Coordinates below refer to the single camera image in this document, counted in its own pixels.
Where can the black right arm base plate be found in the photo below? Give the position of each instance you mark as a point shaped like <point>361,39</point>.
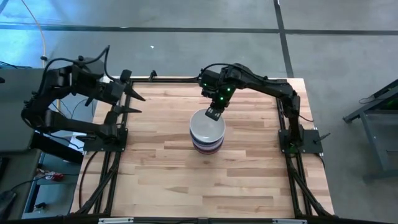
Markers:
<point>311,137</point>

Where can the grey metal stand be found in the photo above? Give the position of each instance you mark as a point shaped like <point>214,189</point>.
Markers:
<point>388,93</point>

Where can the red ceramic bowl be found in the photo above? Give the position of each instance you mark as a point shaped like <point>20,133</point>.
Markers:
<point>207,152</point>

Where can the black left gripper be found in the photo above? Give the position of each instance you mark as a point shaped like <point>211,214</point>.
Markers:
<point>112,91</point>

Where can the white paper sheet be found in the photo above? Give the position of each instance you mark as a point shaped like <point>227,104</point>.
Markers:
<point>76,144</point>

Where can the white ceramic bowl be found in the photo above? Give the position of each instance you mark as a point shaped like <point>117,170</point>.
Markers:
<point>202,130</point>

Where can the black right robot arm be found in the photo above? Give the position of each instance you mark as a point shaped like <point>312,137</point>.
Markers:
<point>264,84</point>

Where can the white frame bracket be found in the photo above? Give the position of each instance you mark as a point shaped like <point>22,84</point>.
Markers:
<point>289,221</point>
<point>115,220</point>

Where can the dark grey desk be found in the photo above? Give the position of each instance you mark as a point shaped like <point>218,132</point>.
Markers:
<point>18,168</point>

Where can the grey desk panel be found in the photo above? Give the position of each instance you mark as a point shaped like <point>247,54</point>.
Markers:
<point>9,93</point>

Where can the black support bar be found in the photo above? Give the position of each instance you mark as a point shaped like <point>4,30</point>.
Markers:
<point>56,147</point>

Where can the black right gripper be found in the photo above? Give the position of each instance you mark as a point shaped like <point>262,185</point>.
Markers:
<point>219,91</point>

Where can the black aluminium table frame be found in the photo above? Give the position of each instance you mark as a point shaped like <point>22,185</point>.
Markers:
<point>174,80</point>

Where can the red and white connector bundle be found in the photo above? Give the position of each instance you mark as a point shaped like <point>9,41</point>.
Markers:
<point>57,177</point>

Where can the black frame clamp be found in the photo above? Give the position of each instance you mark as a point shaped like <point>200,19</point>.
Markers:
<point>152,74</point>

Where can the purple ceramic bowl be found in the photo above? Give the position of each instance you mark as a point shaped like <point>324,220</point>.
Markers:
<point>206,148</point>

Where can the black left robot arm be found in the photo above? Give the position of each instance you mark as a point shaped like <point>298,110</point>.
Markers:
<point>65,79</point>

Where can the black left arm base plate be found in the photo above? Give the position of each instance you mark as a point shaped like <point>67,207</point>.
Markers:
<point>93,144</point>

